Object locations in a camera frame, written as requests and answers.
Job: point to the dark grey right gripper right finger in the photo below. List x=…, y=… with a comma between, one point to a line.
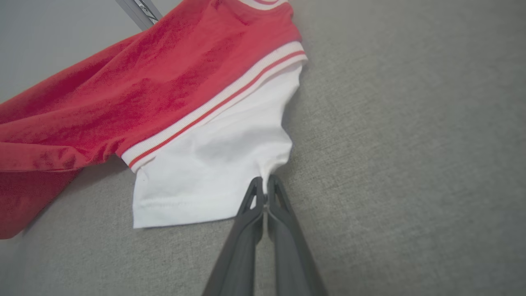
x=291, y=255

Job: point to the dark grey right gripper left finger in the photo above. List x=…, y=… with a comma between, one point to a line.
x=238, y=255

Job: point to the red white striped jersey top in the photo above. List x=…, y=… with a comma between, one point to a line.
x=164, y=82

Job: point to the grey metal partition post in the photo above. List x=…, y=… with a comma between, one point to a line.
x=137, y=12

